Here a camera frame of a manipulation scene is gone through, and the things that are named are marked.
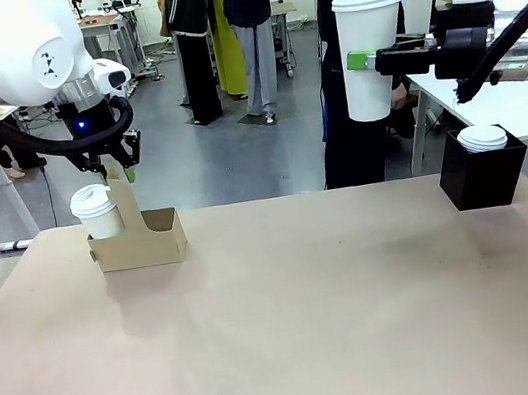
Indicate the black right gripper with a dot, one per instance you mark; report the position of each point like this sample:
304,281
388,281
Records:
463,52

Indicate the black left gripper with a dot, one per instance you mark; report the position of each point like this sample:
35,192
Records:
91,122

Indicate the tall white lidded paper cup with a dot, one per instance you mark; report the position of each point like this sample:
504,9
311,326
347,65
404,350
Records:
365,28

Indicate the brown cardboard cup carrier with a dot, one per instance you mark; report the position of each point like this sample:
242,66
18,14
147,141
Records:
150,244

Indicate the small white lidded paper cup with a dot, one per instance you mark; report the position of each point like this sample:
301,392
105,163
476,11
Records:
96,212

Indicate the stack of white cup lids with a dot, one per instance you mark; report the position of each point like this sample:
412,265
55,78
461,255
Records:
482,138

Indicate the person's left hand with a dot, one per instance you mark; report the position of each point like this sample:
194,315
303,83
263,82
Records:
400,96

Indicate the person in black hoodie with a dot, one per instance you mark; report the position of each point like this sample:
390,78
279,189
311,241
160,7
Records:
353,152

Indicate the white power strip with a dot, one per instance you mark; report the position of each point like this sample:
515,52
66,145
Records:
13,244

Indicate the white side table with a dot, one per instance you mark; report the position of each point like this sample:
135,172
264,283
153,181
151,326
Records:
524,113

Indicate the white background workbench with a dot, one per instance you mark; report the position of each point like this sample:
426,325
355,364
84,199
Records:
109,30

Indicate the black square box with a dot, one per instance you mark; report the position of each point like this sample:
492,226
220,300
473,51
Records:
481,179

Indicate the person in dark green jacket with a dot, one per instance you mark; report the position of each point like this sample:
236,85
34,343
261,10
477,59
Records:
192,42

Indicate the person in plaid shirt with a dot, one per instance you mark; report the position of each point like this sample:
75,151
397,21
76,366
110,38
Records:
254,32

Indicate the person in yellow clothes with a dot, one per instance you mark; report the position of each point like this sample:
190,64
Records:
230,56

